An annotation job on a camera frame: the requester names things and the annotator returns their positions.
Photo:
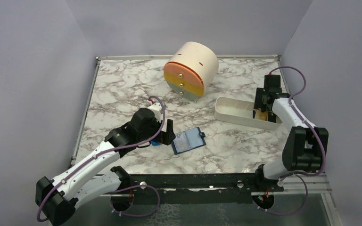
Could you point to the small blue plastic box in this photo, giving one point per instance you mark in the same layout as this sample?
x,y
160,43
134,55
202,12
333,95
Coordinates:
x,y
155,143

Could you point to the white rectangular plastic tray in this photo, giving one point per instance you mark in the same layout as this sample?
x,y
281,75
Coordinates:
x,y
241,112

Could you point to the black metal base rail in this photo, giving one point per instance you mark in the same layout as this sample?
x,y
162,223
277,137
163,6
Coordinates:
x,y
194,188

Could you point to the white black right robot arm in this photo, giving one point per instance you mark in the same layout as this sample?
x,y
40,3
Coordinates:
x,y
305,149

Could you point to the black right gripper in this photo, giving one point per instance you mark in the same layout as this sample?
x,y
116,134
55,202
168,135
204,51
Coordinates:
x,y
259,103

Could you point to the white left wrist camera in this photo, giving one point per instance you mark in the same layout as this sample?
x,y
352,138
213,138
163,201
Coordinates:
x,y
156,108

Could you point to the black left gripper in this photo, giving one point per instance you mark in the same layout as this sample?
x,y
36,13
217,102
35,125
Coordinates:
x,y
166,138

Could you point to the blue card holder wallet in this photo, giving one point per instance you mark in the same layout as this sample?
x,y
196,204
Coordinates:
x,y
196,139

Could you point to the round beige drawer cabinet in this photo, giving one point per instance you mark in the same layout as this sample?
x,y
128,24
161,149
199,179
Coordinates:
x,y
190,71

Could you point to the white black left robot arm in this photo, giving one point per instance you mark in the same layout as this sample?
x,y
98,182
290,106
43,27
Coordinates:
x,y
58,198

